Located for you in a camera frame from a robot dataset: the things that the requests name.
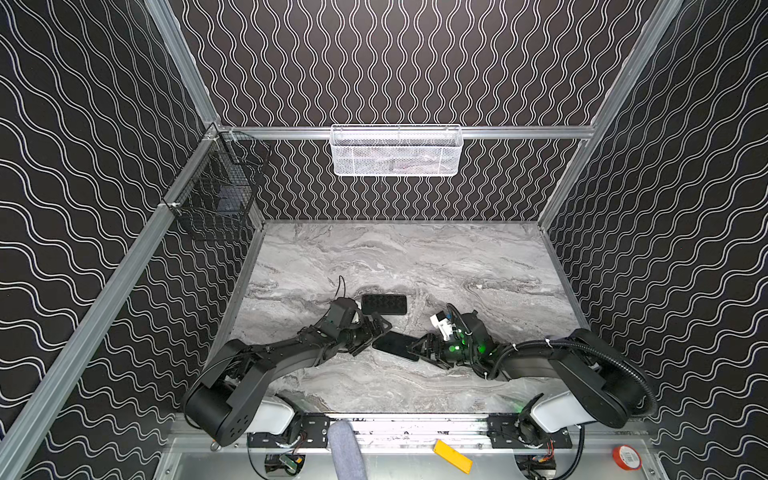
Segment black phone case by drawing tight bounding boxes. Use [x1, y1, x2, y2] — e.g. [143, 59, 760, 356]
[361, 294, 408, 316]

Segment black smartphone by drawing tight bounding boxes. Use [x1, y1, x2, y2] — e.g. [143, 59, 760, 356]
[373, 331, 421, 361]

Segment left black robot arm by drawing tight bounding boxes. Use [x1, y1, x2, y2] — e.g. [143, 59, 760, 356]
[181, 297, 392, 446]

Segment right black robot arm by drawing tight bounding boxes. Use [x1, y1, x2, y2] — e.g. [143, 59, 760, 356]
[407, 305, 659, 444]

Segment yellow block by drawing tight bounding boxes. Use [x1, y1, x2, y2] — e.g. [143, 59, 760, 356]
[433, 440, 473, 474]

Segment grey cloth roll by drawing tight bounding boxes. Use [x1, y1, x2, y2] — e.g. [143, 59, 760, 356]
[328, 420, 368, 480]

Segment red tape roll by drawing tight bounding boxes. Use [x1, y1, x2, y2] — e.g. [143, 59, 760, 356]
[612, 445, 642, 471]

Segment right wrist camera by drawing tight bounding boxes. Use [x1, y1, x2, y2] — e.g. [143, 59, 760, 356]
[430, 311, 455, 342]

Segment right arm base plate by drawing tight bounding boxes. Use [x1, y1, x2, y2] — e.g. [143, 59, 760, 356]
[486, 414, 573, 449]

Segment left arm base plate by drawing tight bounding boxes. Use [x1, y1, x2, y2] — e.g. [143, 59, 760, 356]
[247, 413, 331, 450]

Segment white wire basket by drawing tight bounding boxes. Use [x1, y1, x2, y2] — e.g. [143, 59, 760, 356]
[329, 124, 464, 177]

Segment black wire basket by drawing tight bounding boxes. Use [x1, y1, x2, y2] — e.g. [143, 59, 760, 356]
[164, 125, 264, 242]

